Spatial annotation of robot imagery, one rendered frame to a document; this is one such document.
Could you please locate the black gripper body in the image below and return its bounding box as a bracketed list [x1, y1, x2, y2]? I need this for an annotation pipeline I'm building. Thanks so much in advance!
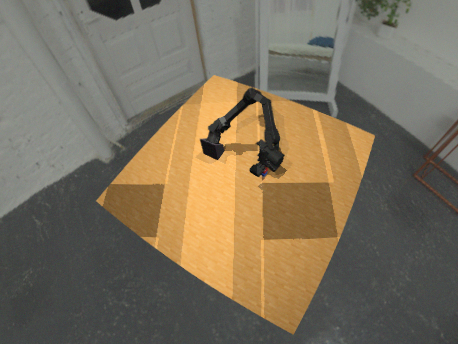
[250, 153, 269, 177]

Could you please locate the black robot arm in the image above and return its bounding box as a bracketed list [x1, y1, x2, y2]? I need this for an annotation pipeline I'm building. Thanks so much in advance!
[205, 88, 285, 172]

